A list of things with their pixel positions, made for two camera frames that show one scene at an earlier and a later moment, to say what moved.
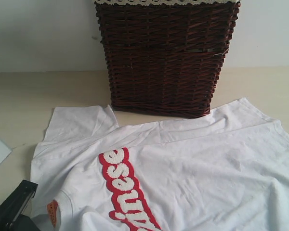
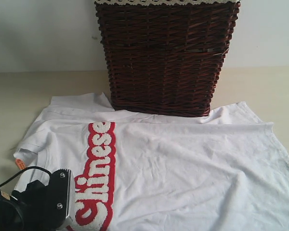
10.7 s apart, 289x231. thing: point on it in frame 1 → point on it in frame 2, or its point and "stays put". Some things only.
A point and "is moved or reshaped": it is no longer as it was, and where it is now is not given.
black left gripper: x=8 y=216 → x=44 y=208
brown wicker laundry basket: x=165 y=58 stays put
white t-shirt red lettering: x=233 y=169 is moved or reshaped
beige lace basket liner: x=165 y=2 stays put
